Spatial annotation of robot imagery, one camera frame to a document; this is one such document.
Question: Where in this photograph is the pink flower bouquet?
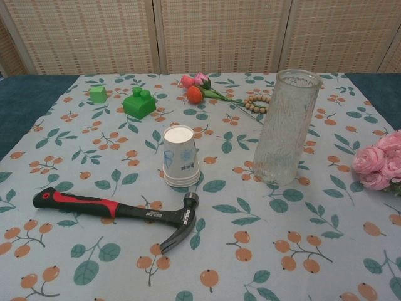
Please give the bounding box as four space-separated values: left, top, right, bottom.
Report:
352 130 401 197

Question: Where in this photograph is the tall textured glass vase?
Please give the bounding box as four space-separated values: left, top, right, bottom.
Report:
252 69 323 186

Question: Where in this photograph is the white paper cup stack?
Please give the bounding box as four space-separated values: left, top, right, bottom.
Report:
162 125 201 188

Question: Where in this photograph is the red-pink artificial flower bud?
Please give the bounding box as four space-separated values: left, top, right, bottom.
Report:
180 74 239 104

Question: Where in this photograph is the green block with studs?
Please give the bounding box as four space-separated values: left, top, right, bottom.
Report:
122 87 157 120

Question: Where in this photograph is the floral print tablecloth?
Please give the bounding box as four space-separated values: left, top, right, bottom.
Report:
0 72 401 301

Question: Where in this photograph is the small green cube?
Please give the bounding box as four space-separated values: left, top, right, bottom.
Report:
89 87 108 104

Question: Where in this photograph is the woven folding screen panel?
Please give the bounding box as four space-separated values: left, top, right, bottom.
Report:
284 0 401 75
0 0 160 76
153 0 295 75
0 18 32 76
378 39 401 75

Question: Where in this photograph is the red black claw hammer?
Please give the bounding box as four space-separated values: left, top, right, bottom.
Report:
33 187 199 255

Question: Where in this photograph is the wooden bead bracelet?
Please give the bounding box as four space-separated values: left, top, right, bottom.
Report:
243 95 271 114

